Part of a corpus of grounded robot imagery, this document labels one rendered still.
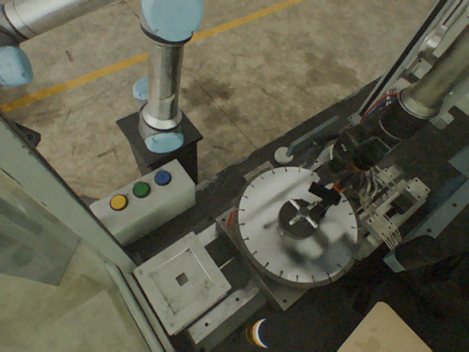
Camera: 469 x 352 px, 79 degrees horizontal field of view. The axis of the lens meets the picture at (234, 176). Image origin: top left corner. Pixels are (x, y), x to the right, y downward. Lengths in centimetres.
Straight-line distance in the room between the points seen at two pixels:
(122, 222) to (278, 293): 47
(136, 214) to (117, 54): 204
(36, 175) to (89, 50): 247
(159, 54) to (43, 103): 186
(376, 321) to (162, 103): 89
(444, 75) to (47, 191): 61
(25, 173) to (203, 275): 51
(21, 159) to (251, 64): 240
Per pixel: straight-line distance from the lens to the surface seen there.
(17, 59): 76
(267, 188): 82
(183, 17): 65
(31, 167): 39
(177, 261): 79
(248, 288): 93
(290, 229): 78
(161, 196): 86
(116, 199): 87
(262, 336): 52
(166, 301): 78
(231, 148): 203
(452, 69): 58
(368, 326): 104
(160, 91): 79
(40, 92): 261
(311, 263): 78
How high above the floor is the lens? 167
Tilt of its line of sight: 61 degrees down
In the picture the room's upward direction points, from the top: 12 degrees clockwise
